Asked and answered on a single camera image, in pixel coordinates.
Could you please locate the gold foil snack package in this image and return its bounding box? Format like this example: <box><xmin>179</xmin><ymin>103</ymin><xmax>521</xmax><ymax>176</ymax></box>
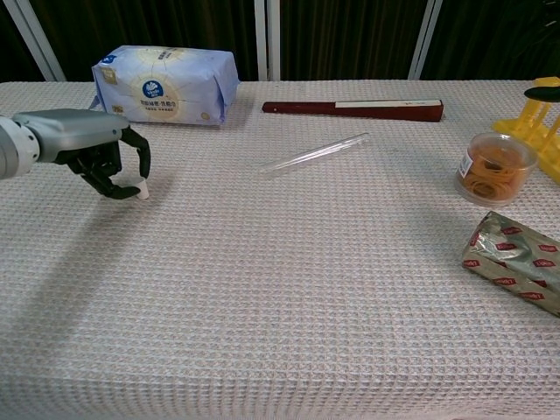
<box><xmin>462</xmin><ymin>211</ymin><xmax>560</xmax><ymax>319</ymax></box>

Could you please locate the dark red folded fan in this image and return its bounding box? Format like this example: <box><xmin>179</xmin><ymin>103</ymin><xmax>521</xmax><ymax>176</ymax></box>
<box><xmin>261</xmin><ymin>98</ymin><xmax>445</xmax><ymax>123</ymax></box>

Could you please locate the beige waffle tablecloth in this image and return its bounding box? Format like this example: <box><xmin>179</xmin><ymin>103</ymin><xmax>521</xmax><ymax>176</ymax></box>
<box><xmin>0</xmin><ymin>79</ymin><xmax>560</xmax><ymax>420</ymax></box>

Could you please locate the blue tissue pack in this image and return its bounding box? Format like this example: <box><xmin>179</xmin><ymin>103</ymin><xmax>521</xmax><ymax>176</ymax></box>
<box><xmin>89</xmin><ymin>45</ymin><xmax>241</xmax><ymax>128</ymax></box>

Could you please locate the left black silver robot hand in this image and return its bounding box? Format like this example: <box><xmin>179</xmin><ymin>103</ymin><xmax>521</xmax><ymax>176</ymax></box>
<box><xmin>11</xmin><ymin>108</ymin><xmax>152</xmax><ymax>200</ymax></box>

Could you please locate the yellow plastic tray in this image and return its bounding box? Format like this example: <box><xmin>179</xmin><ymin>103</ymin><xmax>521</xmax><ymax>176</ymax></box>
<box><xmin>492</xmin><ymin>76</ymin><xmax>560</xmax><ymax>185</ymax></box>

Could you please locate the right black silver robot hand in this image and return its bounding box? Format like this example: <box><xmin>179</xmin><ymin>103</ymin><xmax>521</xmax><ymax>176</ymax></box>
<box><xmin>523</xmin><ymin>86</ymin><xmax>560</xmax><ymax>102</ymax></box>

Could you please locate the clear glass tube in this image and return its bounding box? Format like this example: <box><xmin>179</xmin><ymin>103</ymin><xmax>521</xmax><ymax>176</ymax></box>
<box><xmin>258</xmin><ymin>132</ymin><xmax>371</xmax><ymax>175</ymax></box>

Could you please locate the clear jar of rubber bands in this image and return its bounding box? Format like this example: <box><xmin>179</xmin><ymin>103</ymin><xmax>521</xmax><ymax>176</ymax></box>
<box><xmin>453</xmin><ymin>133</ymin><xmax>539</xmax><ymax>207</ymax></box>

